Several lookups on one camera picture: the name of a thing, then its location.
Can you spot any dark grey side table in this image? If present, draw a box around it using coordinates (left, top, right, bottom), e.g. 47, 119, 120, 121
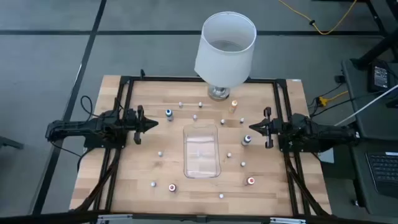
341, 58, 398, 141

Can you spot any white shade table lamp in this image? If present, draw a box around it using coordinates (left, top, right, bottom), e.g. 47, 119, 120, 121
194, 11, 257, 101

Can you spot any black power adapter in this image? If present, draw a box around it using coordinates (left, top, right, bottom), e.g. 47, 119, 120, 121
368, 61, 392, 93

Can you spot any clear plastic bin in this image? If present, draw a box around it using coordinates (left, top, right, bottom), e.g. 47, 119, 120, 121
182, 123, 222, 179

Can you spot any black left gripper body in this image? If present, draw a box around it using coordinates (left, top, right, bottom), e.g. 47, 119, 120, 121
126, 105, 146, 146

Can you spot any silver metal bracket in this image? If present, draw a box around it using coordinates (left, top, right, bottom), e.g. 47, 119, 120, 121
269, 217, 307, 224
96, 213, 134, 223

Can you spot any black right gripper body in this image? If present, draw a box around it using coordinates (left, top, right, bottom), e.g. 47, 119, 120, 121
263, 106, 282, 149

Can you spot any white cable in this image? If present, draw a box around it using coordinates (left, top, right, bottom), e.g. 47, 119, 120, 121
334, 83, 398, 127

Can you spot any white paper sheet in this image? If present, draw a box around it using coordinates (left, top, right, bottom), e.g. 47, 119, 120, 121
318, 148, 336, 165

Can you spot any black stand foot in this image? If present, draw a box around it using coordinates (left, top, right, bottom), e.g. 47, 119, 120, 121
0, 136, 25, 151

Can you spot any yellow extension cable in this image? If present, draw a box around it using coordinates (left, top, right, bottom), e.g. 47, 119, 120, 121
278, 0, 358, 35

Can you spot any yellow power plug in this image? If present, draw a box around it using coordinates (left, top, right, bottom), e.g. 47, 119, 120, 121
317, 90, 349, 108

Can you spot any black metal stand beam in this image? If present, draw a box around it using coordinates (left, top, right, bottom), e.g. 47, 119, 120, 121
351, 0, 398, 71

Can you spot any black laptop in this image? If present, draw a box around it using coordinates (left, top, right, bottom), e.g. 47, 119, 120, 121
350, 138, 398, 218

